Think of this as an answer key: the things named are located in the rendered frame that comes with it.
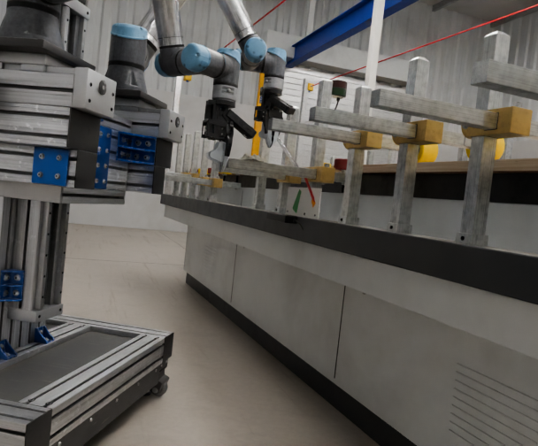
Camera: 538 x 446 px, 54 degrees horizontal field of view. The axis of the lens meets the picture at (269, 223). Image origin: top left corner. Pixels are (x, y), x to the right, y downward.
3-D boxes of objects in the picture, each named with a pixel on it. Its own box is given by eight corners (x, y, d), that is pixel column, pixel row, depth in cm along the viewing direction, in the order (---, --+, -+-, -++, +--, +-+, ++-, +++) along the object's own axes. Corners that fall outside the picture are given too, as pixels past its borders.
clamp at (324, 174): (319, 181, 169) (321, 165, 168) (302, 181, 181) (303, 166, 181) (335, 183, 171) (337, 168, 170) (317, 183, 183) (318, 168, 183)
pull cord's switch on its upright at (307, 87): (292, 207, 451) (307, 77, 446) (288, 206, 460) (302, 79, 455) (301, 208, 454) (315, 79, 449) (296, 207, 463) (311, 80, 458)
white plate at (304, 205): (317, 219, 168) (320, 188, 168) (284, 213, 192) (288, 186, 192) (318, 219, 168) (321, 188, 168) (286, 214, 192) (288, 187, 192)
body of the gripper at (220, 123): (200, 140, 162) (204, 100, 162) (226, 143, 165) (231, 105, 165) (206, 138, 155) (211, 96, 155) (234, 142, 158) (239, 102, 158)
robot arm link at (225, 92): (233, 91, 165) (242, 87, 157) (231, 106, 165) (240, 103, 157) (210, 87, 162) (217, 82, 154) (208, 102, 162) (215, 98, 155)
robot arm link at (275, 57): (263, 49, 200) (285, 53, 201) (260, 79, 200) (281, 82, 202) (266, 44, 192) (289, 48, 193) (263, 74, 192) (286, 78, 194)
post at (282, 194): (277, 232, 200) (291, 104, 197) (273, 231, 203) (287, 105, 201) (285, 233, 201) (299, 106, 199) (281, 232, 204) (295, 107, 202)
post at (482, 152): (467, 267, 107) (497, 28, 105) (455, 265, 110) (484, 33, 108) (480, 268, 108) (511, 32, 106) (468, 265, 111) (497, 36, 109)
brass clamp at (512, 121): (507, 132, 98) (511, 104, 98) (457, 137, 111) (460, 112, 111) (532, 136, 101) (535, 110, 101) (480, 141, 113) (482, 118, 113)
